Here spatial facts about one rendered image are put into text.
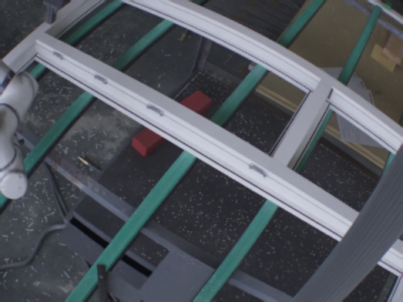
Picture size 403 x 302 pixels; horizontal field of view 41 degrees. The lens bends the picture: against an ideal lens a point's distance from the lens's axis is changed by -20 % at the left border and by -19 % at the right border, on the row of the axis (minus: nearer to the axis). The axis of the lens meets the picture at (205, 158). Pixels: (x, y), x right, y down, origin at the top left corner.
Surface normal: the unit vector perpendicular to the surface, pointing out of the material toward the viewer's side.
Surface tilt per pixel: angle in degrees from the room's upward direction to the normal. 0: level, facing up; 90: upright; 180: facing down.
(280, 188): 90
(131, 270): 0
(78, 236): 0
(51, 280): 0
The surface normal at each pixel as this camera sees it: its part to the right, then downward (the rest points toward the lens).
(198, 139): -0.50, 0.63
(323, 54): 0.19, -0.59
